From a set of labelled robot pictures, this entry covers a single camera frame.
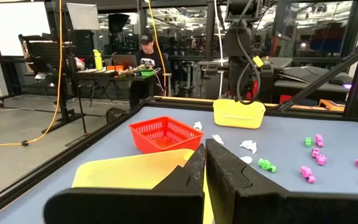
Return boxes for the yellow extension cable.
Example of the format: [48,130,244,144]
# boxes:
[0,0,63,150]
[147,0,167,96]

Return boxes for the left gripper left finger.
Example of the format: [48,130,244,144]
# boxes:
[43,143,205,224]

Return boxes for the black studio lamp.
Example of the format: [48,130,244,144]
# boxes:
[108,12,131,35]

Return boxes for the cluttered black desk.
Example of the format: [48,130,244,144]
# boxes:
[75,68,157,100]

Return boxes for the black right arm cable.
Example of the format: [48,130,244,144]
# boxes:
[235,30,262,106]

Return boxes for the white hanging cable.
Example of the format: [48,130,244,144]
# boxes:
[213,0,225,100]

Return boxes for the yellow cable tag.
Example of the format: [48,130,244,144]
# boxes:
[252,55,265,68]

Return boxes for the amber handled plastic bin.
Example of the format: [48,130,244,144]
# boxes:
[213,98,266,130]

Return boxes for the black perforated equipment stand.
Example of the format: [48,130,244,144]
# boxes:
[17,33,88,127]

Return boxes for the person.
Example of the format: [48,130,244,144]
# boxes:
[128,32,173,109]

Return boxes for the white softbox panel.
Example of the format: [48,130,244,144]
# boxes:
[66,2,101,31]

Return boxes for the yellow-green bottle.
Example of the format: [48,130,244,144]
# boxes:
[93,49,104,71]

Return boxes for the yellow translucent plastic bin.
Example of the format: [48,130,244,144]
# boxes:
[71,148,214,224]

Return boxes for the grey desk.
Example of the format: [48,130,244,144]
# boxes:
[273,65,354,94]

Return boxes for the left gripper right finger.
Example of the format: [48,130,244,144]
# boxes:
[205,138,358,224]

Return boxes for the black frame clamp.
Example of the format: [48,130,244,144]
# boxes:
[106,106,129,124]

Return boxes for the red slotted plastic basket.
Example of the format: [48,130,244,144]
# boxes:
[128,115,204,155]

